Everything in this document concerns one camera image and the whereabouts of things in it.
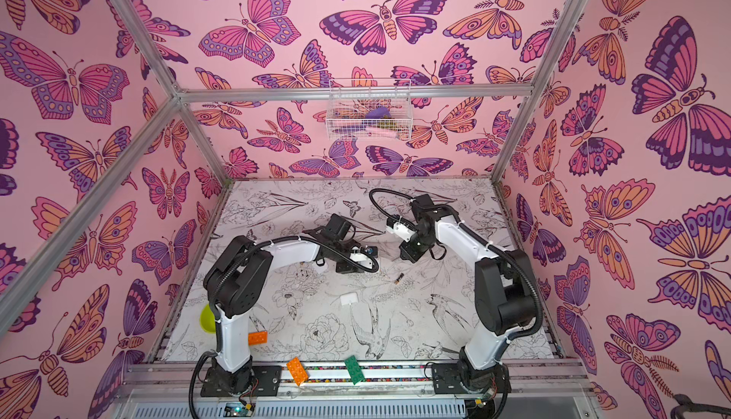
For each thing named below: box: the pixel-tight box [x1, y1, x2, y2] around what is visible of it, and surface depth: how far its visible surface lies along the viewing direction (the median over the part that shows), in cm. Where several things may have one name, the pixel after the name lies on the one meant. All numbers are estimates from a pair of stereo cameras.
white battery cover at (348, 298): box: [339, 292, 359, 307], surface depth 90 cm
